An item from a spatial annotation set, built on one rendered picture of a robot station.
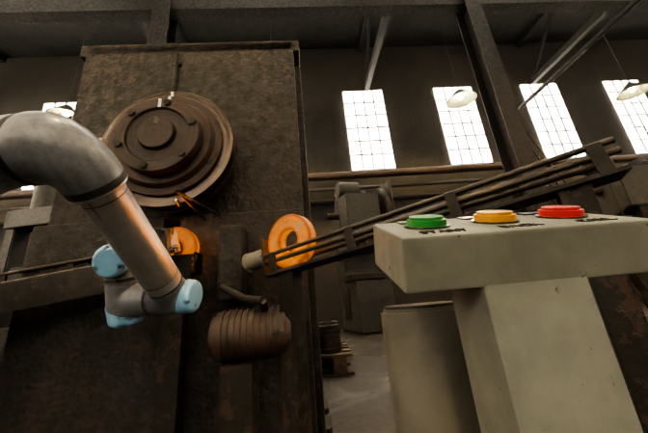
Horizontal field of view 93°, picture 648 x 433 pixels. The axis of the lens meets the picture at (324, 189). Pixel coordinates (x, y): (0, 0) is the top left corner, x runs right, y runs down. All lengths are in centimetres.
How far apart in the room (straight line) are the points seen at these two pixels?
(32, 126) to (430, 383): 64
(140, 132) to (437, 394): 109
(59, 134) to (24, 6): 649
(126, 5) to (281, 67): 493
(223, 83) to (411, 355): 136
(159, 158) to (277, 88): 63
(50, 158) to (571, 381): 66
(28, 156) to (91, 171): 7
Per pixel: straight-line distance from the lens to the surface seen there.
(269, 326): 86
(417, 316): 44
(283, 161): 129
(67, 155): 60
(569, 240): 35
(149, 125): 120
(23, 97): 1160
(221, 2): 593
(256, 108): 144
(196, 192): 114
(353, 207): 531
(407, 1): 610
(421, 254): 28
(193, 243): 112
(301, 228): 86
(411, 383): 46
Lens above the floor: 54
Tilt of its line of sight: 20 degrees up
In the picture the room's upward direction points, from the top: 5 degrees counter-clockwise
